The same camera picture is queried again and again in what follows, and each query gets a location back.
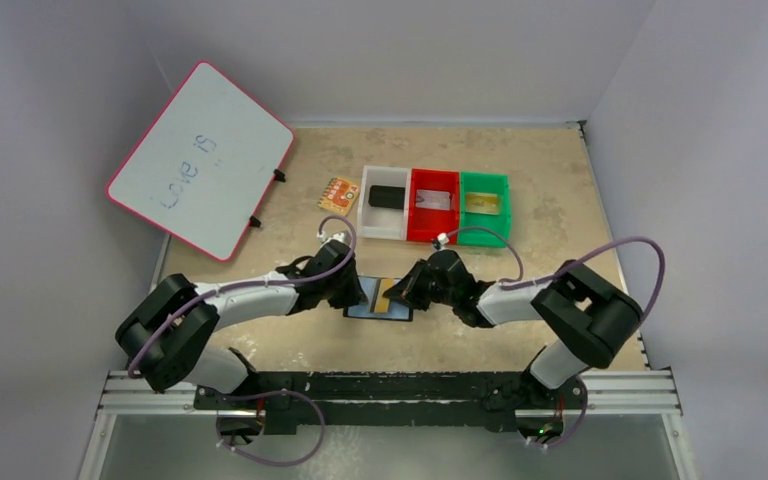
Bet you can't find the black leather card holder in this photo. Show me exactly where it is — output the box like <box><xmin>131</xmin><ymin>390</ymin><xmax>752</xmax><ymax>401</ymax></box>
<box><xmin>343</xmin><ymin>276</ymin><xmax>413</xmax><ymax>322</ymax></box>

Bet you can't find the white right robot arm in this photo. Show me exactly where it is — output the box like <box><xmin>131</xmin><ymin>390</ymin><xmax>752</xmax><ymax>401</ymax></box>
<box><xmin>383</xmin><ymin>249</ymin><xmax>644</xmax><ymax>407</ymax></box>

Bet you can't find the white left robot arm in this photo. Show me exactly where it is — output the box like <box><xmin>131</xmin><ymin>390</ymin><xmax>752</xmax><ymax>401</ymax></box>
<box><xmin>114</xmin><ymin>237</ymin><xmax>366</xmax><ymax>409</ymax></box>

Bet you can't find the clear card in red bin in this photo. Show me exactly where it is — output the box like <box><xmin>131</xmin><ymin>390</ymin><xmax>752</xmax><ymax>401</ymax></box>
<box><xmin>414</xmin><ymin>189</ymin><xmax>452</xmax><ymax>211</ymax></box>

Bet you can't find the gold card in green bin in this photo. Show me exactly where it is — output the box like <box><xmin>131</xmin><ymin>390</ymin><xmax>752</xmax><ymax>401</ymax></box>
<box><xmin>463</xmin><ymin>192</ymin><xmax>500</xmax><ymax>216</ymax></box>

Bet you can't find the orange card pack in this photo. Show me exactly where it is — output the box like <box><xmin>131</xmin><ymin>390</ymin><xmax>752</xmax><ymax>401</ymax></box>
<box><xmin>317</xmin><ymin>177</ymin><xmax>361</xmax><ymax>216</ymax></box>

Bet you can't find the white plastic bin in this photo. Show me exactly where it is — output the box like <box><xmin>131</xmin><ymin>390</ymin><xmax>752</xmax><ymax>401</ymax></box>
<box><xmin>357</xmin><ymin>165</ymin><xmax>411</xmax><ymax>241</ymax></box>

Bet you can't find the red plastic bin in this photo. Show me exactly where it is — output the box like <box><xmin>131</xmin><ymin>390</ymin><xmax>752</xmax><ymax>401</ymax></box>
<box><xmin>406</xmin><ymin>168</ymin><xmax>460</xmax><ymax>243</ymax></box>

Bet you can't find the green plastic bin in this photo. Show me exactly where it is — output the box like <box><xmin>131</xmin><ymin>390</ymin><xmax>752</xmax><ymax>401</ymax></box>
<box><xmin>457</xmin><ymin>171</ymin><xmax>512</xmax><ymax>248</ymax></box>

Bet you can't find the black object in white bin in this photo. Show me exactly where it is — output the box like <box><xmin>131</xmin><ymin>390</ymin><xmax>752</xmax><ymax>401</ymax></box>
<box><xmin>367</xmin><ymin>185</ymin><xmax>405</xmax><ymax>210</ymax></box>

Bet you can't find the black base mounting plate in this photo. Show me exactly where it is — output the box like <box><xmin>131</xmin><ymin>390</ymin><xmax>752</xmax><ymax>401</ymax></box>
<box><xmin>195</xmin><ymin>371</ymin><xmax>587</xmax><ymax>439</ymax></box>

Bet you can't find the pink framed whiteboard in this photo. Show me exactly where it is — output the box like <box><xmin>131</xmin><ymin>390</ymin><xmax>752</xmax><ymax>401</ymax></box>
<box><xmin>106</xmin><ymin>61</ymin><xmax>295</xmax><ymax>261</ymax></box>

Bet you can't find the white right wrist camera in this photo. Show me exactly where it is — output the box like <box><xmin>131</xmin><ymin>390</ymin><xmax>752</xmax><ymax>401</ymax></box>
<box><xmin>431</xmin><ymin>233</ymin><xmax>450</xmax><ymax>251</ymax></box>

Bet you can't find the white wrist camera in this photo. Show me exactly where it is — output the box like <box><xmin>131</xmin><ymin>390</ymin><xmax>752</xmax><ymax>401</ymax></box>
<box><xmin>431</xmin><ymin>233</ymin><xmax>450</xmax><ymax>251</ymax></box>
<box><xmin>317</xmin><ymin>230</ymin><xmax>353</xmax><ymax>246</ymax></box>

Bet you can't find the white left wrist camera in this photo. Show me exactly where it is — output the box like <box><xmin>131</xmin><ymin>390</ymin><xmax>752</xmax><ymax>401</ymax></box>
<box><xmin>317</xmin><ymin>230</ymin><xmax>353</xmax><ymax>246</ymax></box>

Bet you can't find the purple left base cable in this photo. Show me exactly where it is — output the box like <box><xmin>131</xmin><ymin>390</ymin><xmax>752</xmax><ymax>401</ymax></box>
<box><xmin>214</xmin><ymin>388</ymin><xmax>327</xmax><ymax>469</ymax></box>

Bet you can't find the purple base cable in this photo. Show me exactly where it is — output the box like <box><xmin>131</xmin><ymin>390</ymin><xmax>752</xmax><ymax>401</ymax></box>
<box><xmin>523</xmin><ymin>374</ymin><xmax>589</xmax><ymax>452</ymax></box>
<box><xmin>214</xmin><ymin>388</ymin><xmax>327</xmax><ymax>469</ymax></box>

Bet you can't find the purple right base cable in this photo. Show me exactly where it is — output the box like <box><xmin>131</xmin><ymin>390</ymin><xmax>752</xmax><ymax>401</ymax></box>
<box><xmin>523</xmin><ymin>374</ymin><xmax>589</xmax><ymax>452</ymax></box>

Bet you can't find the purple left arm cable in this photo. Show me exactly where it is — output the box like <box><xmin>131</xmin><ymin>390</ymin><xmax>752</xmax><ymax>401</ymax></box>
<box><xmin>126</xmin><ymin>215</ymin><xmax>359</xmax><ymax>380</ymax></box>

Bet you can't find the aluminium rail frame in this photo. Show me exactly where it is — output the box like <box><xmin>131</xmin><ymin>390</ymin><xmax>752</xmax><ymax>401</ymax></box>
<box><xmin>80</xmin><ymin>371</ymin><xmax>694</xmax><ymax>479</ymax></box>

